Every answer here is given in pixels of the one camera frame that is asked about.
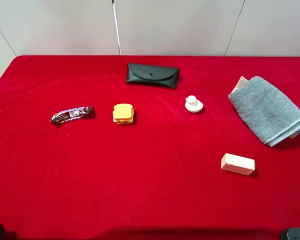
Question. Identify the chocolate bar wrapper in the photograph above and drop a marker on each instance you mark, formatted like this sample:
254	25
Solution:
71	114

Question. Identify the grey folded towel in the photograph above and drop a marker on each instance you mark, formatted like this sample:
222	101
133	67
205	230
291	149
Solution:
266	110

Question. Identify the toy sandwich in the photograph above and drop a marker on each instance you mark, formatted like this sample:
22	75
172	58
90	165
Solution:
123	113

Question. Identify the white duck figurine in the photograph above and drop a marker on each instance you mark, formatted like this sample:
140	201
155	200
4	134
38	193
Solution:
193	105

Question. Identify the white pole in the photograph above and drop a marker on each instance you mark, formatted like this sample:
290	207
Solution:
116	27

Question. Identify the red table cloth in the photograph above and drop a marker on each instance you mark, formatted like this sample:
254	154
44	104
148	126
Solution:
158	177

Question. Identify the beige wooden block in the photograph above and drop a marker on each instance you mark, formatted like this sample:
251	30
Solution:
237	164

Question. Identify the black glasses case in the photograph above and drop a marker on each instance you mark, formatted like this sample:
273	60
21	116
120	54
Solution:
152	75

